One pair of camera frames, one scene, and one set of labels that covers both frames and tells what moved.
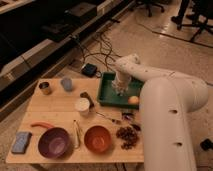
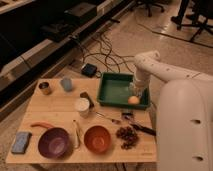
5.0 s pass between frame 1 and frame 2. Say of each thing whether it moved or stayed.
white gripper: moved
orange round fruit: stayed
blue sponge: stayed
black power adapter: stayed
